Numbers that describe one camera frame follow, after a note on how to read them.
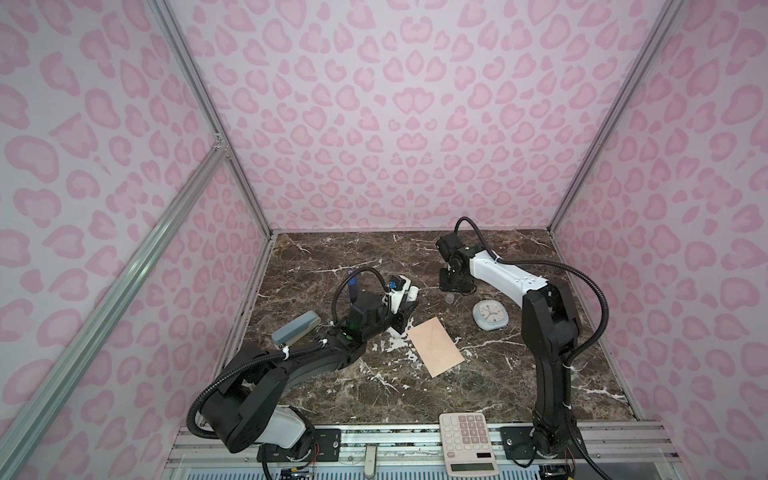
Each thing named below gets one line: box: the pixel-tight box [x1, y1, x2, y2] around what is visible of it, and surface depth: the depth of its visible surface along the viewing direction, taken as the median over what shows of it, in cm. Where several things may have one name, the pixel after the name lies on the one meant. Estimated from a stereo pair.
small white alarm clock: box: [472, 299, 509, 332], surface depth 95 cm
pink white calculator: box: [439, 412, 499, 477], surface depth 73 cm
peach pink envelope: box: [408, 317, 465, 379], surface depth 92 cm
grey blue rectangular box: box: [272, 310, 322, 347], surface depth 92 cm
